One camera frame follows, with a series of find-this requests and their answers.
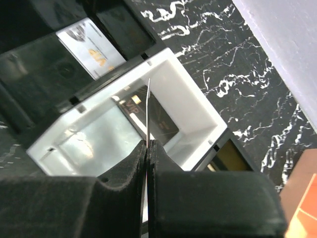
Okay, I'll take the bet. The black card from holder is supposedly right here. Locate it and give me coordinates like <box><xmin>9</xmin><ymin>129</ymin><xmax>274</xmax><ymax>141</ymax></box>
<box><xmin>146</xmin><ymin>78</ymin><xmax>151</xmax><ymax>148</ymax></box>

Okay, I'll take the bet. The black right card tray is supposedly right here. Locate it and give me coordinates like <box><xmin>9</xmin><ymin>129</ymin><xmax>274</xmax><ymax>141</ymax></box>
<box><xmin>192</xmin><ymin>129</ymin><xmax>259</xmax><ymax>172</ymax></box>

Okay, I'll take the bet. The white middle card tray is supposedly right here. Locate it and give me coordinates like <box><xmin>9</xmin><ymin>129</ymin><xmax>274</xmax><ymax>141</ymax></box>
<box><xmin>27</xmin><ymin>48</ymin><xmax>227</xmax><ymax>177</ymax></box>

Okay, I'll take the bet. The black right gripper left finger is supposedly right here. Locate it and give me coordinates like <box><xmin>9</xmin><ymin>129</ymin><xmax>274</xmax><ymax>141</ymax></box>
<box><xmin>0</xmin><ymin>141</ymin><xmax>146</xmax><ymax>238</ymax></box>

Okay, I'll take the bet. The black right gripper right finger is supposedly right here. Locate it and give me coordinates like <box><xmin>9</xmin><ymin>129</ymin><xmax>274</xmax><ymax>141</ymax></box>
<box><xmin>147</xmin><ymin>140</ymin><xmax>288</xmax><ymax>238</ymax></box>

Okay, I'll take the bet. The black card tray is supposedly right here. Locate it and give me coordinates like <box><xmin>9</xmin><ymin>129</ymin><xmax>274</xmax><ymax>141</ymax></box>
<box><xmin>192</xmin><ymin>129</ymin><xmax>259</xmax><ymax>172</ymax></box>
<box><xmin>0</xmin><ymin>0</ymin><xmax>164</xmax><ymax>137</ymax></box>

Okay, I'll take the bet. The white silver card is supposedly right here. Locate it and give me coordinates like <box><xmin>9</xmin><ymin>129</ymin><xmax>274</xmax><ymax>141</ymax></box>
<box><xmin>56</xmin><ymin>18</ymin><xmax>126</xmax><ymax>80</ymax></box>

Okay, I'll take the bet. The gold card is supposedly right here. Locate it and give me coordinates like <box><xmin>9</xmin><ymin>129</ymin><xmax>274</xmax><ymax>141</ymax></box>
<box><xmin>207</xmin><ymin>139</ymin><xmax>251</xmax><ymax>172</ymax></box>

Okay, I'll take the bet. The black left card tray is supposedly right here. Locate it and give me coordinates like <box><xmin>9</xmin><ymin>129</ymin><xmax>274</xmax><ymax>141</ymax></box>
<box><xmin>0</xmin><ymin>0</ymin><xmax>164</xmax><ymax>137</ymax></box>

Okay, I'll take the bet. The orange plastic file organizer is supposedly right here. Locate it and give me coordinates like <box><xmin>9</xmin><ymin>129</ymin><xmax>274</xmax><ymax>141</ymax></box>
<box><xmin>280</xmin><ymin>149</ymin><xmax>317</xmax><ymax>238</ymax></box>

